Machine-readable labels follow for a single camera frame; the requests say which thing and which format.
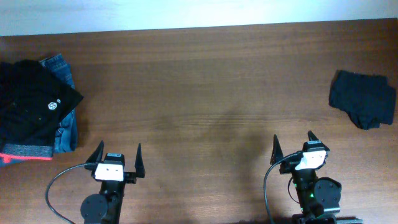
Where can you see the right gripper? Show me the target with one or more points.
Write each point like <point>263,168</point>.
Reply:
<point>290,165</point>

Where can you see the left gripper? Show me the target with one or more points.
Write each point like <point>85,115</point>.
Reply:
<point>131,177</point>

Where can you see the dark green Nike t-shirt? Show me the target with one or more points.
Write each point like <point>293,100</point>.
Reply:
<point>368,100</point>

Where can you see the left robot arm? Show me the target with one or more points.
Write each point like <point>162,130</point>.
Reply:
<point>105,206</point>

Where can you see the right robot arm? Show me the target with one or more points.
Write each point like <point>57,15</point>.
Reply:
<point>318,197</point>

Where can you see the blue denim jeans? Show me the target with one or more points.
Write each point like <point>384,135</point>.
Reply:
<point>66,135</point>

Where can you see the black folded garment with logo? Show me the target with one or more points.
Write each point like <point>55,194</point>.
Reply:
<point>33,102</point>

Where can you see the grey garment with red stripe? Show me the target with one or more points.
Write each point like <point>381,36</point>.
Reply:
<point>16,153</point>

